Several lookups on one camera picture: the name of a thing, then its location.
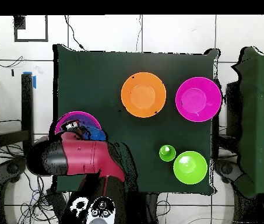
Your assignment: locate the purple plastic bowl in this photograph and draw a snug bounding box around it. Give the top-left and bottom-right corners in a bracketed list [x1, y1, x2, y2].
[60, 114, 99, 131]

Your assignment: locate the pink plastic bowl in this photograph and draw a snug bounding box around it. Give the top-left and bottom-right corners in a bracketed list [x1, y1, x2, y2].
[54, 111, 102, 135]
[175, 76, 223, 123]

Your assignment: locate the dark blue bowl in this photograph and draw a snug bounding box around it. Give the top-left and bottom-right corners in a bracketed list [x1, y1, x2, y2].
[82, 126, 107, 142]

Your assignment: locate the orange plastic bowl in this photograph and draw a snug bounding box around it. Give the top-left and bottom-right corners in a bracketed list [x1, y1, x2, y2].
[121, 72, 167, 118]

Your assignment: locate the black stand with blue tape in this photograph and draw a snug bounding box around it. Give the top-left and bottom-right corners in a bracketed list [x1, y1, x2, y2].
[0, 71, 38, 155]

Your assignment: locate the dark green tablecloth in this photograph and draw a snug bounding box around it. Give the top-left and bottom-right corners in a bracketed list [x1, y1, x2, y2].
[52, 44, 221, 195]

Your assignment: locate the black power adapter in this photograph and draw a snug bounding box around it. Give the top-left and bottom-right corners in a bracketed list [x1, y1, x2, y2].
[45, 188, 68, 220]

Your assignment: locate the green plastic cup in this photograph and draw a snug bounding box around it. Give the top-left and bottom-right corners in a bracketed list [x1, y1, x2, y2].
[159, 145, 177, 162]

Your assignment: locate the green plastic bowl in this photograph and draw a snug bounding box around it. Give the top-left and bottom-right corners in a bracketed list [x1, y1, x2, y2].
[173, 150, 208, 185]

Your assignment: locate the black pedestal foot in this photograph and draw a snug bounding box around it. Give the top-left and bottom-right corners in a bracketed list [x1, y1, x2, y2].
[214, 158, 243, 185]
[0, 157, 29, 185]

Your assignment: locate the black cable with plug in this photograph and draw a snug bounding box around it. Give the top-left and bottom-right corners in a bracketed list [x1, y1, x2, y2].
[63, 15, 87, 51]

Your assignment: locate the black floor cable tangle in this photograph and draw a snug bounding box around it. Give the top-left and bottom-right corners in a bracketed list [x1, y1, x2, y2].
[0, 137, 65, 224]

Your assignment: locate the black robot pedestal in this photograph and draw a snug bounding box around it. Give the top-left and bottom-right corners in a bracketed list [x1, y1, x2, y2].
[131, 192, 159, 224]

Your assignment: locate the black square floor frame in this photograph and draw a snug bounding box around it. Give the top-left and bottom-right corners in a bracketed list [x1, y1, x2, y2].
[13, 15, 49, 43]

